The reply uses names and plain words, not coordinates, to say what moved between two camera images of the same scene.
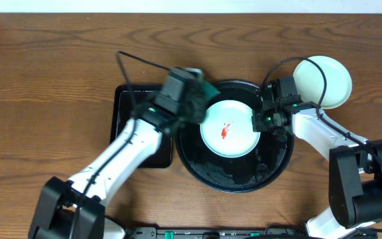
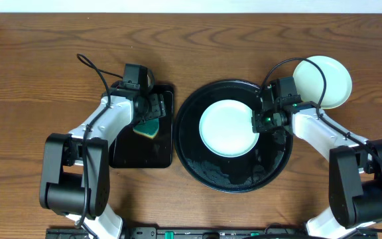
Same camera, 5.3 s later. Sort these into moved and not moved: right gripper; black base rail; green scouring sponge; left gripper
Moved: left gripper; green scouring sponge
Not moved: black base rail; right gripper
